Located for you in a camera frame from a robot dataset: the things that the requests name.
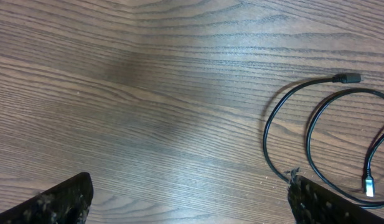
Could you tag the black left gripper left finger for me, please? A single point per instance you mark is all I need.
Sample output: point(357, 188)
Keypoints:
point(66, 203)

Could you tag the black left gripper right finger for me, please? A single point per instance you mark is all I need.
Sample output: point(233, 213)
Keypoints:
point(313, 204)

